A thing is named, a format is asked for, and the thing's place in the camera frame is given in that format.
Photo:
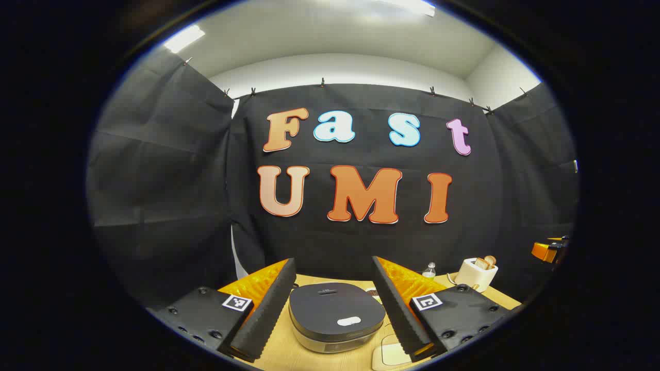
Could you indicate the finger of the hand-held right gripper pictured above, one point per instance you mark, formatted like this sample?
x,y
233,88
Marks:
x,y
561,240
544,251

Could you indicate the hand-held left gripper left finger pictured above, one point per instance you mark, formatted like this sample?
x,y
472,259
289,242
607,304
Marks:
x,y
263,319

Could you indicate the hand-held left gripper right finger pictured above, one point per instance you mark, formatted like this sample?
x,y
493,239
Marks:
x,y
399,319

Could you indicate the black silver rice cooker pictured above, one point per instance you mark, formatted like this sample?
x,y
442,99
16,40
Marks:
x,y
335,309

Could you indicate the round white plate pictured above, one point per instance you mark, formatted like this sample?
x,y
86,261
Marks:
x,y
373,294

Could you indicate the cream flat tray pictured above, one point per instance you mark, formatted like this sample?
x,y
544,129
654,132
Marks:
x,y
389,355

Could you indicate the green drink bottle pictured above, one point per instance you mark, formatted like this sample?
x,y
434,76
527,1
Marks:
x,y
429,271

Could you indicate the white toaster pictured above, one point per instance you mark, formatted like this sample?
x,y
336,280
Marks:
x,y
474,278

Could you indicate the black backdrop cloth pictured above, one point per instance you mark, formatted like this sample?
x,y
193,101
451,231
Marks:
x,y
165,180

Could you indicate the row of black clips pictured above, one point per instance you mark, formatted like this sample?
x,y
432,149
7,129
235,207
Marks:
x,y
323,82

